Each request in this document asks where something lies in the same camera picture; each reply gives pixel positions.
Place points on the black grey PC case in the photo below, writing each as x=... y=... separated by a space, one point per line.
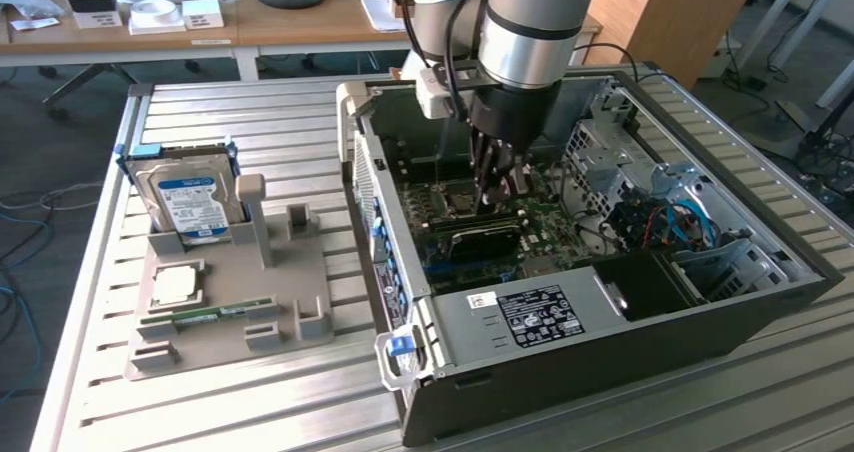
x=600 y=372

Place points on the CPU socket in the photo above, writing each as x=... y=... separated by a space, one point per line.
x=456 y=199

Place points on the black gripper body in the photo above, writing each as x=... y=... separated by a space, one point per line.
x=513 y=117

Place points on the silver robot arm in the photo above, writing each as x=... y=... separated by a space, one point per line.
x=533 y=22

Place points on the black green graphics card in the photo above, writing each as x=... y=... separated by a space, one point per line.
x=483 y=244

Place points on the green motherboard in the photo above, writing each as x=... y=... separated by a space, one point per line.
x=547 y=242

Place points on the white paper stack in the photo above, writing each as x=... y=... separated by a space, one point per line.
x=380 y=14

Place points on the grey power supply unit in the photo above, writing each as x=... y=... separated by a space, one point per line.
x=480 y=332

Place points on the hard disk in blue caddy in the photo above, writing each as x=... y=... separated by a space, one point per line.
x=189 y=197

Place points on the white table frame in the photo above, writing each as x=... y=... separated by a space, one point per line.
x=842 y=84

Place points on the grey disk bay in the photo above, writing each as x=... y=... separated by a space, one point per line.
x=727 y=272

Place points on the blue expansion slot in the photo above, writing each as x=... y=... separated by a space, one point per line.
x=436 y=269

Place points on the white tape roll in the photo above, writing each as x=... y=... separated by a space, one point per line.
x=156 y=9

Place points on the flat white box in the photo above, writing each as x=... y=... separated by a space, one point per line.
x=156 y=28

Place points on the blue case latch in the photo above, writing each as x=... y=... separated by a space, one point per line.
x=397 y=347

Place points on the white paper tag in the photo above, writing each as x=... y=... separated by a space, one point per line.
x=33 y=24

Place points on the silver perforated drive cage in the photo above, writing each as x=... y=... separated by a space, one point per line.
x=600 y=172

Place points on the grey parts rack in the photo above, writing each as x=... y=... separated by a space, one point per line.
x=267 y=282

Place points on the silver CPU chip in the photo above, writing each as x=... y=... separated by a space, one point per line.
x=175 y=286

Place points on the small white box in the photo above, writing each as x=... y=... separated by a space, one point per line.
x=201 y=14

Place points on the wooden desk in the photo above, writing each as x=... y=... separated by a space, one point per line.
x=300 y=27

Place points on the metal socket cover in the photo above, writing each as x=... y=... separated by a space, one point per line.
x=523 y=179

